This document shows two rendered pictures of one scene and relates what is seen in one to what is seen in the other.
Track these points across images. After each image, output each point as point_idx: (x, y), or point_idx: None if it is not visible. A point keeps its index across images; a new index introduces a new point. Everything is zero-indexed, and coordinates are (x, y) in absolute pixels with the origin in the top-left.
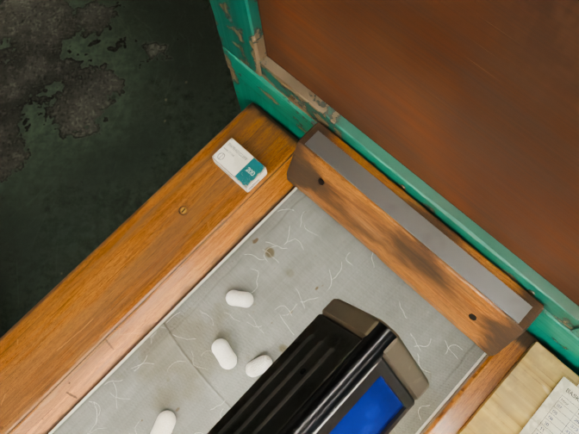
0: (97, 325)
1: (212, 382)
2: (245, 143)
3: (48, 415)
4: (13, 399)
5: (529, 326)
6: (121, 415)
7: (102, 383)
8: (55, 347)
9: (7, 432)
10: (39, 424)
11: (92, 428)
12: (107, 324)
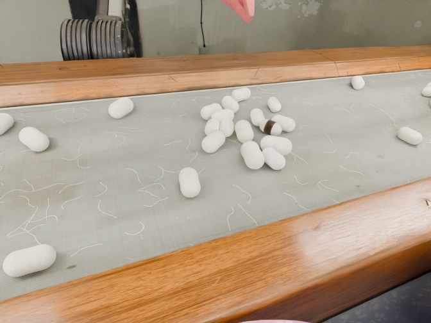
0: (412, 54)
1: None
2: None
3: (389, 66)
4: (374, 55)
5: None
6: (426, 79)
7: (412, 71)
8: (392, 52)
9: (373, 59)
10: (385, 66)
11: (411, 77)
12: (417, 54)
